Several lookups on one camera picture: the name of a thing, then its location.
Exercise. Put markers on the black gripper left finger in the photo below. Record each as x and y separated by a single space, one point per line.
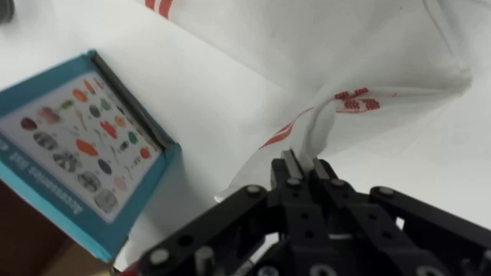
221 239

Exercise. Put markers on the blue cardboard toy box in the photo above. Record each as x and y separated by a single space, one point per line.
80 148

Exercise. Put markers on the white towel red stripes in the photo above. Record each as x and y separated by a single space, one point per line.
370 65

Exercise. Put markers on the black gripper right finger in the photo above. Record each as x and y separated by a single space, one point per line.
401 234

